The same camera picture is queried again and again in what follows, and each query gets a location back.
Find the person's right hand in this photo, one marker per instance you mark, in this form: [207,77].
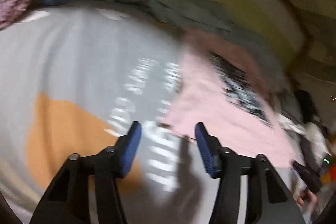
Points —
[307,199]

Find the grey-green crumpled blanket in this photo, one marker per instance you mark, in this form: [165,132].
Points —
[211,16]

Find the pink printed t-shirt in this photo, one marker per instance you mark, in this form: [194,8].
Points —
[222,87]

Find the white crumpled cloth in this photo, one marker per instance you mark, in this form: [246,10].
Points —
[311,131]

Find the black dark clothes pile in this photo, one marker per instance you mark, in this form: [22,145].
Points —
[306,104]

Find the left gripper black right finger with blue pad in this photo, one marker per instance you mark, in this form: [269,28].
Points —
[268,198]

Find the grey printed bed sheet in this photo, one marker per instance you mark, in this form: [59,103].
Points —
[73,79]

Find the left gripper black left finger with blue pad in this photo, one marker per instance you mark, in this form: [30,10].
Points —
[66,199]

